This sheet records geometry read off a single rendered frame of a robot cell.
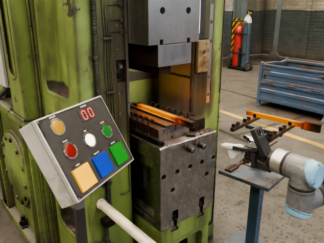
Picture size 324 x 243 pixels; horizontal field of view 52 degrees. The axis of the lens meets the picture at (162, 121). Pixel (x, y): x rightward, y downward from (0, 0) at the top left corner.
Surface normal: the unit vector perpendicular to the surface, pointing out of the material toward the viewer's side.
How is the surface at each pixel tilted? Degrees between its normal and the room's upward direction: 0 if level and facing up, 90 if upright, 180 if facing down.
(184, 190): 90
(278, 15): 90
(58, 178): 90
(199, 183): 90
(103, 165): 60
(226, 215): 0
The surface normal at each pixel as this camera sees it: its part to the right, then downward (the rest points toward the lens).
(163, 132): 0.64, 0.25
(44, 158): -0.43, 0.29
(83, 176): 0.78, -0.36
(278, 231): 0.00, -0.95
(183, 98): -0.77, 0.21
